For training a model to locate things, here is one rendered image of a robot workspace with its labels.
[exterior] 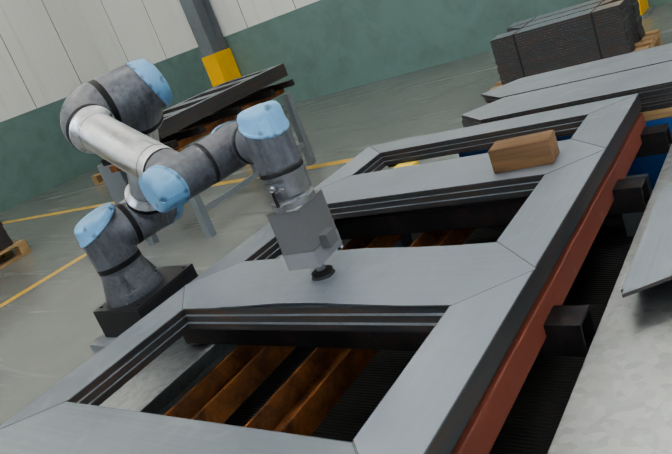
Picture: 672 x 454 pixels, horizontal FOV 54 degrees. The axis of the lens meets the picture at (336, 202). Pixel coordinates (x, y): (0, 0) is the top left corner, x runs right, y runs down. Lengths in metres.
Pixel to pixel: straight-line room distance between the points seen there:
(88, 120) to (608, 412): 0.99
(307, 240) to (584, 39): 4.55
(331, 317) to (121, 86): 0.67
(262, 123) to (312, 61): 9.00
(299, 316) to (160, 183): 0.30
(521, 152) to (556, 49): 4.21
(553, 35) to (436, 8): 3.55
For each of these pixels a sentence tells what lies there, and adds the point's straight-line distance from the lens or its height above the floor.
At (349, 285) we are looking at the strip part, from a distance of 1.06.
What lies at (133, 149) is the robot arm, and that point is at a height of 1.16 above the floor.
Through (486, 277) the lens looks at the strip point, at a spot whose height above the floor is 0.85.
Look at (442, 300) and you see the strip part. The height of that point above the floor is 0.85.
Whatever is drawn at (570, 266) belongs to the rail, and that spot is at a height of 0.78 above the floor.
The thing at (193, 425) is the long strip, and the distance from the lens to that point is 0.90.
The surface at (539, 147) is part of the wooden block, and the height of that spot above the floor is 0.89.
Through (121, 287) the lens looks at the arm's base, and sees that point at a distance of 1.74.
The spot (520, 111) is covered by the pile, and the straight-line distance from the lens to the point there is 1.77.
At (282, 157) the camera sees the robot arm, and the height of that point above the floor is 1.08.
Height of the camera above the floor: 1.28
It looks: 16 degrees down
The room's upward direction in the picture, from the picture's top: 21 degrees counter-clockwise
